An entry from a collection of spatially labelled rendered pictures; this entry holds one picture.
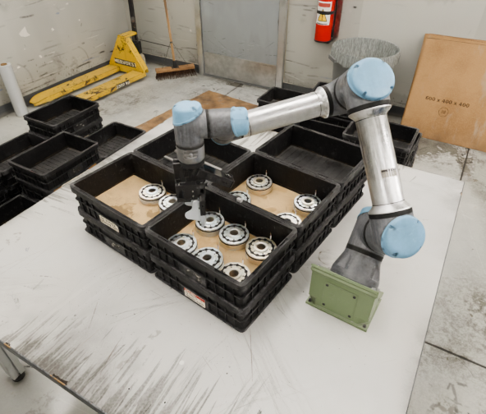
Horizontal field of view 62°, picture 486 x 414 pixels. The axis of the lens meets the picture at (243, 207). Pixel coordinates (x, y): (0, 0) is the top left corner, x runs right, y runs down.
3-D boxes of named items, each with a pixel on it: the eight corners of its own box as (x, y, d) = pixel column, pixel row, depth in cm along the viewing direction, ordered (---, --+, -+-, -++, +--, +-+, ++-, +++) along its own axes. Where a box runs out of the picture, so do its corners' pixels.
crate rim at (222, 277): (299, 234, 129) (300, 229, 128) (242, 294, 111) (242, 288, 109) (204, 190, 148) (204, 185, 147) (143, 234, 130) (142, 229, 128)
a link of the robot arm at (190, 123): (205, 108, 99) (170, 111, 98) (208, 149, 105) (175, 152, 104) (203, 97, 105) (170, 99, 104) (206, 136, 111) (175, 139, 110)
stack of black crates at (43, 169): (82, 189, 278) (63, 130, 249) (114, 202, 266) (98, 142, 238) (32, 223, 251) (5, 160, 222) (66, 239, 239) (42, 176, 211)
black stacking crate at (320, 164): (369, 174, 173) (374, 151, 165) (337, 209, 154) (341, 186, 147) (290, 146, 191) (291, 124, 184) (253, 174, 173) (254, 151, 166)
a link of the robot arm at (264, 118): (350, 78, 129) (204, 118, 123) (365, 66, 118) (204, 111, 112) (360, 112, 130) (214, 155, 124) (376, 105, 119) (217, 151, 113)
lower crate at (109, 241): (208, 232, 161) (206, 208, 154) (152, 278, 143) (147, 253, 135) (139, 195, 180) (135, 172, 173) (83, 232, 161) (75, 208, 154)
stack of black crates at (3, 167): (43, 172, 293) (27, 131, 272) (72, 185, 281) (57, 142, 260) (-8, 203, 266) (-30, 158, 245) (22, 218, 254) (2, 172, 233)
